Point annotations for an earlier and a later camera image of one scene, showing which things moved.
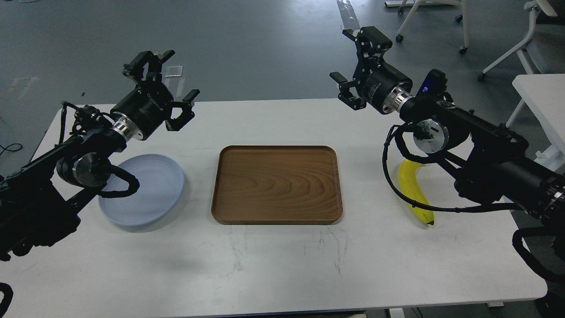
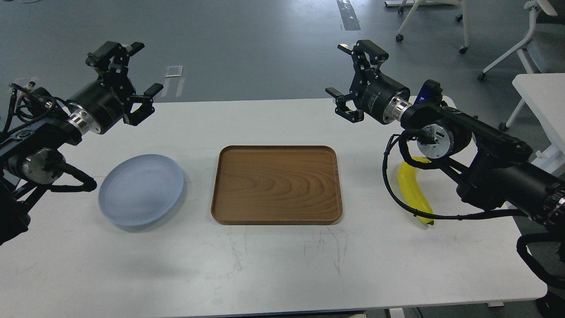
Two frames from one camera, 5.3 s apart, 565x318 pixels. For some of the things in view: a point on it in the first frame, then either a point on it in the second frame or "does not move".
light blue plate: [161, 180] does not move
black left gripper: [148, 105] → [100, 106]
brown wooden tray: [276, 184] does not move
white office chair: [544, 50] does not move
